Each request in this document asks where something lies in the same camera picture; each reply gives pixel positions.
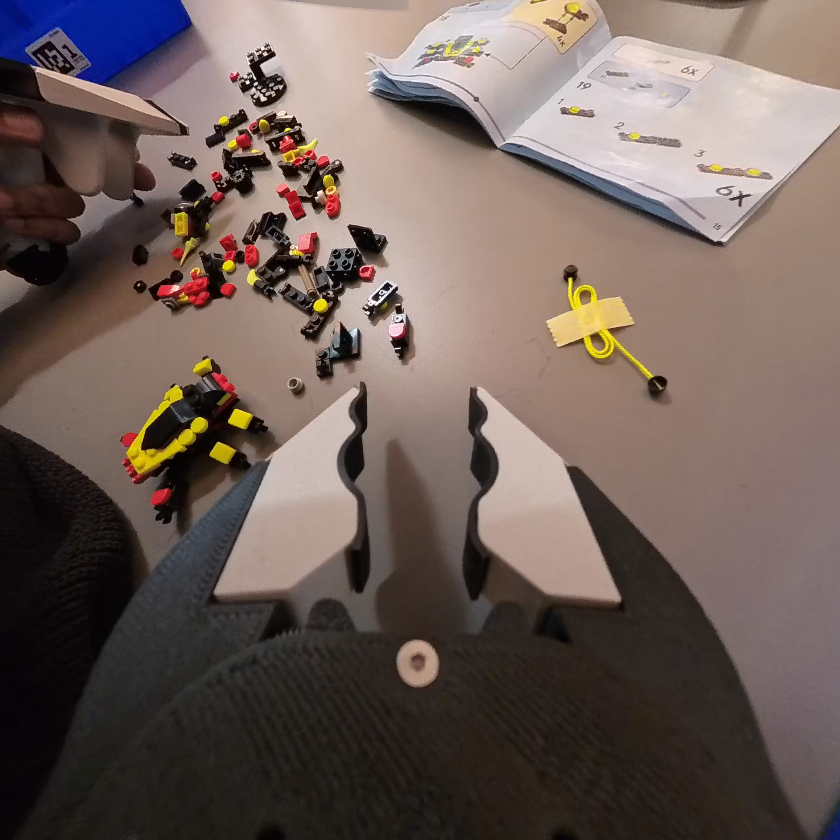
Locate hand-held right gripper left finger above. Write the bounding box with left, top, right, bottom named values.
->
left=210, top=382, right=373, bottom=610

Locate yellow string with tape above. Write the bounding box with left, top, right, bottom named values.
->
left=545, top=263, right=671, bottom=399

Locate person's left hand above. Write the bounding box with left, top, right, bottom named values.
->
left=0, top=105, right=88, bottom=266

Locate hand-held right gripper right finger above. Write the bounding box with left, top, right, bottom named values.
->
left=461, top=386, right=623, bottom=618

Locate blue bin with label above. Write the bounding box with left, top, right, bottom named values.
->
left=0, top=0, right=193, bottom=84

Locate person's dark knit sweater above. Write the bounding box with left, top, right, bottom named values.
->
left=0, top=425, right=151, bottom=840

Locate yellow black lego vehicle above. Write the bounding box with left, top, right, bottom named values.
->
left=119, top=356, right=269, bottom=525

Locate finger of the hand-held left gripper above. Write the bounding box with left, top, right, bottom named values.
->
left=31, top=66, right=191, bottom=139

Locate lego instruction booklet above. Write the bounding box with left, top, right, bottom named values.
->
left=365, top=0, right=840, bottom=245

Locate pile of lego pieces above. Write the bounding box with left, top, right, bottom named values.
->
left=131, top=42, right=416, bottom=399

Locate small yellow black lego assembly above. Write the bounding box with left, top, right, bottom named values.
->
left=163, top=196, right=215, bottom=242

